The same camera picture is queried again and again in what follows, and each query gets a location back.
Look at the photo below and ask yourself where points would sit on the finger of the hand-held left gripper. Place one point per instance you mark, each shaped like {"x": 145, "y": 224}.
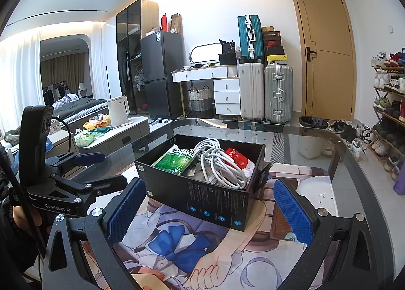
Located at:
{"x": 90, "y": 157}
{"x": 101, "y": 181}

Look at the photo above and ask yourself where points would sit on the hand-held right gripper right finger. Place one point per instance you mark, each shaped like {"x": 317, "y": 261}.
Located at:
{"x": 294, "y": 212}

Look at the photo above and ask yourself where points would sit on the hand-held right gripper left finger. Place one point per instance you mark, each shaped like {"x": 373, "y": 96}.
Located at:
{"x": 125, "y": 209}

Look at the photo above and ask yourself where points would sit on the large green white medicine packet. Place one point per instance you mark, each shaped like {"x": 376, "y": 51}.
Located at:
{"x": 174, "y": 158}

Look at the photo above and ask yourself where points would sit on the black cardboard box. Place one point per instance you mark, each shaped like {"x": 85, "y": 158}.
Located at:
{"x": 205, "y": 195}

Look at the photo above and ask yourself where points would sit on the red white packet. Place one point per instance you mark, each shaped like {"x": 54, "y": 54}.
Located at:
{"x": 235, "y": 154}

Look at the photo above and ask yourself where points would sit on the person's left hand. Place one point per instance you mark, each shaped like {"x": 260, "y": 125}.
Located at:
{"x": 27, "y": 218}

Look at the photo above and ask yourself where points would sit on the green plastic bag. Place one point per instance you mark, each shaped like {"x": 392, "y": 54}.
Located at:
{"x": 84, "y": 138}

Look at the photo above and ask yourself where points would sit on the yellow snack bag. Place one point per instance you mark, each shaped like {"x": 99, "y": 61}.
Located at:
{"x": 95, "y": 123}

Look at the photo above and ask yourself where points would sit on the grey side cabinet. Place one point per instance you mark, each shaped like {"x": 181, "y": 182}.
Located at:
{"x": 120, "y": 138}

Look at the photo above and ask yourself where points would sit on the bed with grey blanket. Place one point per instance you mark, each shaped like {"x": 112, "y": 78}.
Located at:
{"x": 82, "y": 106}

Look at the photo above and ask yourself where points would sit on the white electric kettle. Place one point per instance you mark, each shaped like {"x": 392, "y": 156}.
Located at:
{"x": 117, "y": 111}

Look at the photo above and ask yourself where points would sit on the clothes rack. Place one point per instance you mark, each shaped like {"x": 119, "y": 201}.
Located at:
{"x": 55, "y": 92}

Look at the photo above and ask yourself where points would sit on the printed anime mat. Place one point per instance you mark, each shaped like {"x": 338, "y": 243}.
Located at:
{"x": 177, "y": 245}

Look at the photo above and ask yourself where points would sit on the black white patterned rug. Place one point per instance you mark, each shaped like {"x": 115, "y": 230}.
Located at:
{"x": 278, "y": 146}

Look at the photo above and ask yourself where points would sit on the person's dark clothing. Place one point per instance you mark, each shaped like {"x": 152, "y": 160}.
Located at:
{"x": 8, "y": 214}

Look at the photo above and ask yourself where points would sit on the white office chair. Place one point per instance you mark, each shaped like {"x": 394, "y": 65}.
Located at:
{"x": 82, "y": 88}

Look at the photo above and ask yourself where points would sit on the white trash bin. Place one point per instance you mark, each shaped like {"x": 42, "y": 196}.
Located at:
{"x": 311, "y": 144}

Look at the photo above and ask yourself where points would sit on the white curtains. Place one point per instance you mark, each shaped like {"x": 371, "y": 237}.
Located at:
{"x": 19, "y": 65}

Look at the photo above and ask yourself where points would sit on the group of loose shoes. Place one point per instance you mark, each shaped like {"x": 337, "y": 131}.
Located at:
{"x": 357, "y": 138}

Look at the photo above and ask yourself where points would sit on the dark grey refrigerator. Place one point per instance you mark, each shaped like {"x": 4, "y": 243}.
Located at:
{"x": 161, "y": 74}

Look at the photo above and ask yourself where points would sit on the dark glass wardrobe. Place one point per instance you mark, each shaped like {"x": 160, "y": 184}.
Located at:
{"x": 129, "y": 55}

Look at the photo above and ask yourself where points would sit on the purple bag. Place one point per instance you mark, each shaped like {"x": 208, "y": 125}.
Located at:
{"x": 400, "y": 182}

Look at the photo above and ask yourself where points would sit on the silver suitcase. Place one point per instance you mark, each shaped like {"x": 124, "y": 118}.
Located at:
{"x": 278, "y": 93}

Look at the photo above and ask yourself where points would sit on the woven laundry basket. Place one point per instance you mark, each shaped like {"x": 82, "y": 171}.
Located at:
{"x": 201, "y": 100}

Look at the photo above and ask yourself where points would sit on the white suitcase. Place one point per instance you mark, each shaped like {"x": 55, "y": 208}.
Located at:
{"x": 251, "y": 90}

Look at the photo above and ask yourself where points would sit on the white dressing table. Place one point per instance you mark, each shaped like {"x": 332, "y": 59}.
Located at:
{"x": 226, "y": 93}

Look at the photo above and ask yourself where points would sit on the wooden shoe rack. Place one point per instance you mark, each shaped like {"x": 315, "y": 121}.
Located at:
{"x": 395, "y": 116}

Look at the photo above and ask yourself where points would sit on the white ribbed container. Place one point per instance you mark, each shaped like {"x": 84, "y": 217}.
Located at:
{"x": 233, "y": 72}

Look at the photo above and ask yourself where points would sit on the black yellow shoe box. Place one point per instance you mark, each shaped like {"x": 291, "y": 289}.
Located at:
{"x": 277, "y": 60}

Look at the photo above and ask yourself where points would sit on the oval mirror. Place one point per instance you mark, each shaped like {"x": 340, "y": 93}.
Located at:
{"x": 205, "y": 53}

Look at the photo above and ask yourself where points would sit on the shoe rack with shoes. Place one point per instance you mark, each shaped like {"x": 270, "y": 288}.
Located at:
{"x": 387, "y": 87}

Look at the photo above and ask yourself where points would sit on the flat cardboard box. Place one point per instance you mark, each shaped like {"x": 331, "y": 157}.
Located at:
{"x": 176, "y": 23}

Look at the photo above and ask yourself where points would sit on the wooden door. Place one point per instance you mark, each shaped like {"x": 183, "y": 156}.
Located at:
{"x": 329, "y": 55}

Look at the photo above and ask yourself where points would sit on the plain black shoe box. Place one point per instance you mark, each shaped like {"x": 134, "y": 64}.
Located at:
{"x": 273, "y": 51}

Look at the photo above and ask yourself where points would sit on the black storage box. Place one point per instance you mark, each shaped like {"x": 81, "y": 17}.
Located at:
{"x": 227, "y": 59}

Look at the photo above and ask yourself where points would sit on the black shoe box red logo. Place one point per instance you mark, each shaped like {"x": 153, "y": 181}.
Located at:
{"x": 272, "y": 43}

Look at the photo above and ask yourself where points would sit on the black tote bag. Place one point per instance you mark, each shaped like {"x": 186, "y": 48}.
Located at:
{"x": 227, "y": 47}

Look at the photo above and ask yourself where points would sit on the teal suitcase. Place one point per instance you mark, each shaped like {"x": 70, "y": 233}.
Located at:
{"x": 250, "y": 40}

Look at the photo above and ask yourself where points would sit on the black shoe box white label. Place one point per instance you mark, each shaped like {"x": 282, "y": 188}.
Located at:
{"x": 271, "y": 35}

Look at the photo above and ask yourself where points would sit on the brown shoe box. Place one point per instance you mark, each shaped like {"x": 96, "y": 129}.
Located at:
{"x": 268, "y": 29}

